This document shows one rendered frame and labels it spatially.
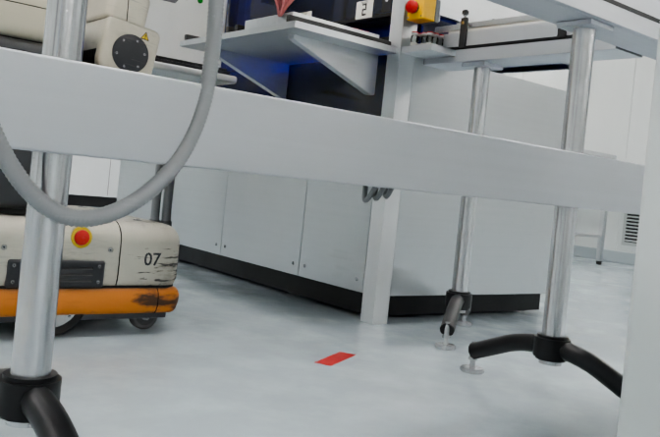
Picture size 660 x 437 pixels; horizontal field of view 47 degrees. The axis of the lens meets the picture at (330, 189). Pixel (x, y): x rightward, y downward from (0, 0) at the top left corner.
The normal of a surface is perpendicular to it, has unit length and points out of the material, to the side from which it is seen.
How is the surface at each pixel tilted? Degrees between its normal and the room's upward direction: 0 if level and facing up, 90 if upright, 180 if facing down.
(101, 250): 90
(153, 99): 90
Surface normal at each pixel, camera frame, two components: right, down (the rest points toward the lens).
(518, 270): 0.62, 0.07
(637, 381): -0.78, -0.07
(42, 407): -0.26, -0.81
